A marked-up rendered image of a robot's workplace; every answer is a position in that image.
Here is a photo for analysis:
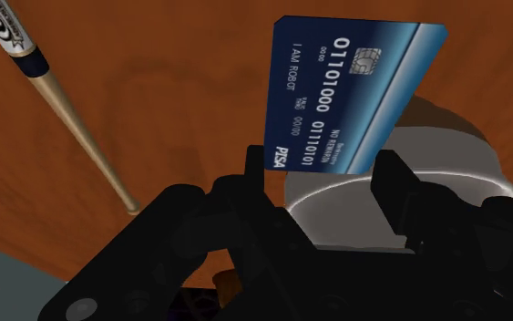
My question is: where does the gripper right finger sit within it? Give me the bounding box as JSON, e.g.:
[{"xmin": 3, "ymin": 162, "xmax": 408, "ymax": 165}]
[{"xmin": 370, "ymin": 149, "xmax": 513, "ymax": 321}]

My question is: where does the blue bank card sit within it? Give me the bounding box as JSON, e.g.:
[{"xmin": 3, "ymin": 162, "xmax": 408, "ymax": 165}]
[{"xmin": 263, "ymin": 15, "xmax": 449, "ymax": 175}]

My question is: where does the silver metal bowl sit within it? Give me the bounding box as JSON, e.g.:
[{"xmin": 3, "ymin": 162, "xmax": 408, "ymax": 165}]
[{"xmin": 283, "ymin": 95, "xmax": 513, "ymax": 254}]

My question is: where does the wooden baseball bat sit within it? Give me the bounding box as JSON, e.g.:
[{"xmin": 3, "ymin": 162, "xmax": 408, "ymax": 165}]
[{"xmin": 0, "ymin": 0, "xmax": 141, "ymax": 216}]

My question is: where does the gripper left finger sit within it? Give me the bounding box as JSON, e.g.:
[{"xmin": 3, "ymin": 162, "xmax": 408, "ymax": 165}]
[{"xmin": 36, "ymin": 144, "xmax": 315, "ymax": 321}]

